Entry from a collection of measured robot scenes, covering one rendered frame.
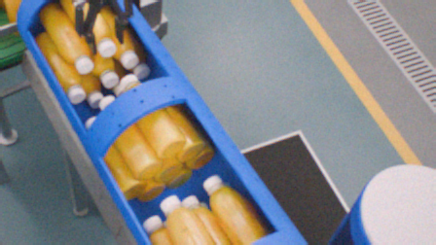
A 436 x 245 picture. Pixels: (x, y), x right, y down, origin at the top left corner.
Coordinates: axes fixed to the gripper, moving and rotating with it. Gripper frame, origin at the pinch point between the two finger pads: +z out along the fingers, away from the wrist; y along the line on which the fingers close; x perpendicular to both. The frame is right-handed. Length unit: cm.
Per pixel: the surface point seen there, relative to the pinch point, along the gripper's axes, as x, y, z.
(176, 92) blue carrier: -23.1, 5.3, -3.1
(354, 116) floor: 0, 119, 119
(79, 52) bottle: 3.1, -5.7, 5.4
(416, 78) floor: 3, 159, 119
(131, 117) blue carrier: -24.2, -5.9, -3.3
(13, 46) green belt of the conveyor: 32.4, -14.8, 29.5
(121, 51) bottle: -0.4, 3.6, 6.7
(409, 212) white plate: -65, 42, 15
